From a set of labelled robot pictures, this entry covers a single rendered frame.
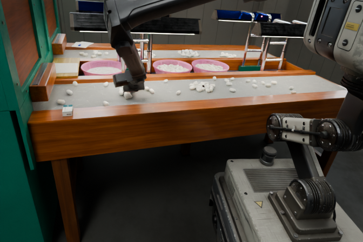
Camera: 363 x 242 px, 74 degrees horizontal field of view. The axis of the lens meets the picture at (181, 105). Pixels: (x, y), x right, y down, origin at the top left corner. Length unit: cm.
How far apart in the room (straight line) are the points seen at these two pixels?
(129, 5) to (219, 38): 266
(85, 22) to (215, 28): 220
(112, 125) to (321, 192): 84
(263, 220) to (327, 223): 23
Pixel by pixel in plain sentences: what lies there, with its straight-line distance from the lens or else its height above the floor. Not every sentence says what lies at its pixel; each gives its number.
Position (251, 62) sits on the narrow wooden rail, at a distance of 209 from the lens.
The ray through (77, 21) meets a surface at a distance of 120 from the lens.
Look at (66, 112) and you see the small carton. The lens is 104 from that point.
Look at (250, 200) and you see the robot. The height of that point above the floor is 47.
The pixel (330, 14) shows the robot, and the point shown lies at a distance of 78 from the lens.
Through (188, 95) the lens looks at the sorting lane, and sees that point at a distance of 129.
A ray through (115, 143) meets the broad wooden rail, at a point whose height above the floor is 63.
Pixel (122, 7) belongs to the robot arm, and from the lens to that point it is 61.
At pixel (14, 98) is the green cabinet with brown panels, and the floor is 88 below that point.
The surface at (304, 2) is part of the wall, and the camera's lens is 359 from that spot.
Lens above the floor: 127
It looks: 27 degrees down
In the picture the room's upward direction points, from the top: 6 degrees clockwise
